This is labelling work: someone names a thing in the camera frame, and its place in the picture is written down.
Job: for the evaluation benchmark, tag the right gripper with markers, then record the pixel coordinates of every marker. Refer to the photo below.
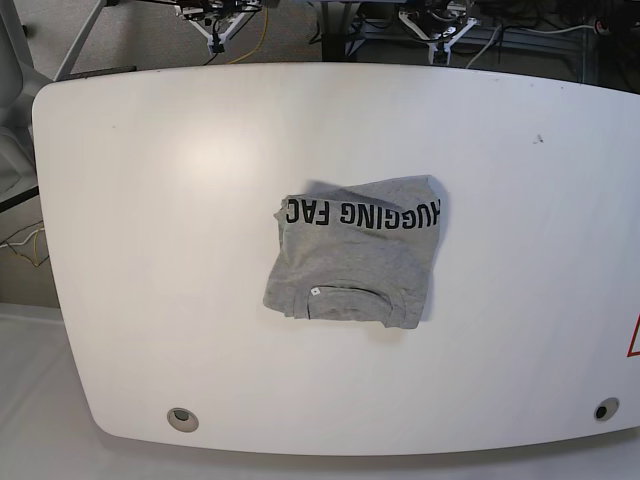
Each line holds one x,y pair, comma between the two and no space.
219,20

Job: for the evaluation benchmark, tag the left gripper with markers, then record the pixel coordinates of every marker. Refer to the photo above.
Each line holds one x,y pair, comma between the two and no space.
438,28

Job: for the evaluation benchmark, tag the grey T-shirt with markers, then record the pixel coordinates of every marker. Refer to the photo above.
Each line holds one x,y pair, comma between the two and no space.
357,253

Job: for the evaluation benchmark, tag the black table leg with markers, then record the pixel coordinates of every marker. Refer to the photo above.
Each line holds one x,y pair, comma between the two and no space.
338,36

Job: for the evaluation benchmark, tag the left table grommet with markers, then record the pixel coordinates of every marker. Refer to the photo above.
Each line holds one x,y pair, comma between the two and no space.
182,420

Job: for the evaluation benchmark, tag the table grommet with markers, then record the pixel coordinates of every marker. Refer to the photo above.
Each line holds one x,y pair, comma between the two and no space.
606,409
182,420

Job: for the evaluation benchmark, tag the right table grommet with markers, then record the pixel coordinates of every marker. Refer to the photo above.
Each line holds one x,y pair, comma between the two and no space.
606,409

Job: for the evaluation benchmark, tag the aluminium frame rail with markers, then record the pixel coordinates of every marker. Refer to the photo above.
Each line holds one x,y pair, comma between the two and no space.
569,56

